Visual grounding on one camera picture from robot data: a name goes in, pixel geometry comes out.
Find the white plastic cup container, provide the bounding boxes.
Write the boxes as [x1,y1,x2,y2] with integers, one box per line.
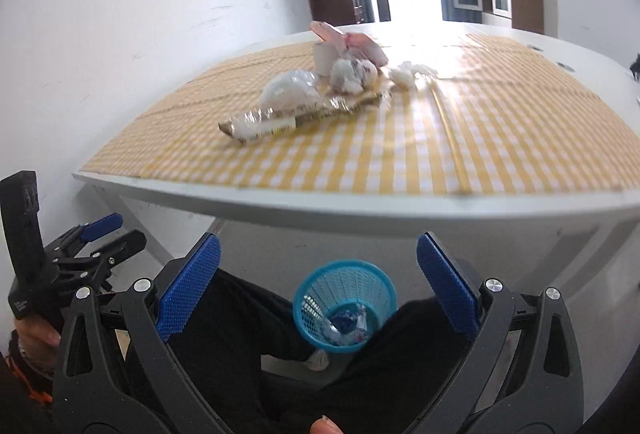
[312,41,349,78]

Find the white tissue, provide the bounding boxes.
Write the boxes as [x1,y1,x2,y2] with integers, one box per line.
[388,62,437,90]

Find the clear plastic wrap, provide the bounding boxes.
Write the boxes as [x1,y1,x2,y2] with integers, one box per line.
[259,69,320,110]

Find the pink white wrapper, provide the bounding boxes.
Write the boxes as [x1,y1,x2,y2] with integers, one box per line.
[329,58,378,95]

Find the person's left hand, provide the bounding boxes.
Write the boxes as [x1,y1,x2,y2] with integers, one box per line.
[14,315,61,378]

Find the person's right hand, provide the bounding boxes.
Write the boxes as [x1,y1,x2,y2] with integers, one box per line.
[309,416,343,434]

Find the person's black trouser legs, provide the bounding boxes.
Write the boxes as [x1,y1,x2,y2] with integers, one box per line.
[169,271,469,433]

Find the blue plastic waste basket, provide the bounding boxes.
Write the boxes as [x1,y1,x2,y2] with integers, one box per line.
[293,260,397,354]

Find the white shoe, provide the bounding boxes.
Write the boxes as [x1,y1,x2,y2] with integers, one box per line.
[305,350,330,372]

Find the long gold snack wrapper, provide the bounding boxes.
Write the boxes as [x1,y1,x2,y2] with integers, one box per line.
[218,91,390,144]

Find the yellow checkered tablecloth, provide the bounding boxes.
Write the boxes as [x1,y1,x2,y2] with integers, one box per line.
[86,34,639,195]

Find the pink paper bag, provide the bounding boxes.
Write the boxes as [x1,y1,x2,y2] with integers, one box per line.
[310,20,388,68]

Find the black device on table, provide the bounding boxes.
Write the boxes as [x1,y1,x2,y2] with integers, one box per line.
[629,54,640,81]

